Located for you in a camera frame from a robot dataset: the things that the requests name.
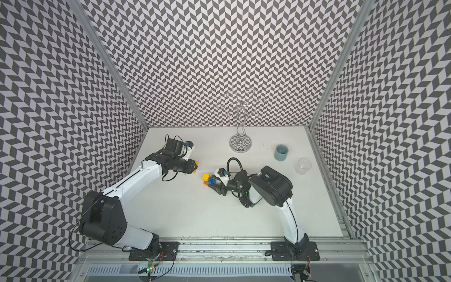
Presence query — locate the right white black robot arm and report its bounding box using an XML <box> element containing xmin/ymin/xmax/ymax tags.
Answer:
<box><xmin>202</xmin><ymin>166</ymin><xmax>310</xmax><ymax>256</ymax></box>

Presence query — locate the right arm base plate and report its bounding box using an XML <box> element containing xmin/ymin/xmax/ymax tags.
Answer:
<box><xmin>264</xmin><ymin>242</ymin><xmax>320</xmax><ymax>262</ymax></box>

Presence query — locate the chrome wire mug tree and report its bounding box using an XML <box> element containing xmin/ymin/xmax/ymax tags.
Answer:
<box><xmin>219</xmin><ymin>89</ymin><xmax>265</xmax><ymax>153</ymax></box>

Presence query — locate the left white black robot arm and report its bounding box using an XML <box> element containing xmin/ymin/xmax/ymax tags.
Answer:
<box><xmin>78</xmin><ymin>153</ymin><xmax>198</xmax><ymax>250</ymax></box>

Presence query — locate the small yellow lego brick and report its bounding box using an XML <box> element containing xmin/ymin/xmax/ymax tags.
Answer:
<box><xmin>202</xmin><ymin>173</ymin><xmax>210</xmax><ymax>181</ymax></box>

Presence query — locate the aluminium front rail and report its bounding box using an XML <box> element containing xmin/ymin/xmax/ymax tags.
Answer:
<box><xmin>76</xmin><ymin>237</ymin><xmax>373</xmax><ymax>265</ymax></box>

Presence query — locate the right camera black cable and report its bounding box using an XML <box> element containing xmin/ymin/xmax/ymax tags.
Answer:
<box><xmin>226</xmin><ymin>157</ymin><xmax>245</xmax><ymax>175</ymax></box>

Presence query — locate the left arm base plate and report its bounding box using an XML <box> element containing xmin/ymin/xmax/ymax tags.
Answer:
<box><xmin>129</xmin><ymin>241</ymin><xmax>180</xmax><ymax>262</ymax></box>

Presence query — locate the blue lego brick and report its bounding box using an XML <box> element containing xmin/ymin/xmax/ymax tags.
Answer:
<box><xmin>207</xmin><ymin>176</ymin><xmax>217</xmax><ymax>184</ymax></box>

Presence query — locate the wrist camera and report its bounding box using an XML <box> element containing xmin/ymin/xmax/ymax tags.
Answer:
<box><xmin>214</xmin><ymin>168</ymin><xmax>232</xmax><ymax>186</ymax></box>
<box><xmin>164</xmin><ymin>138</ymin><xmax>194</xmax><ymax>160</ymax></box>

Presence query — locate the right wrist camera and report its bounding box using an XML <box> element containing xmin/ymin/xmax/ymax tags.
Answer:
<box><xmin>214</xmin><ymin>168</ymin><xmax>232</xmax><ymax>186</ymax></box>

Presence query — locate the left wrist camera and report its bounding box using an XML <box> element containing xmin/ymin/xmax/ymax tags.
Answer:
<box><xmin>164</xmin><ymin>138</ymin><xmax>194</xmax><ymax>160</ymax></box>

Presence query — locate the teal ceramic cup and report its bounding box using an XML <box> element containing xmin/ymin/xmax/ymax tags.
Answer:
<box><xmin>274</xmin><ymin>144</ymin><xmax>289</xmax><ymax>162</ymax></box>

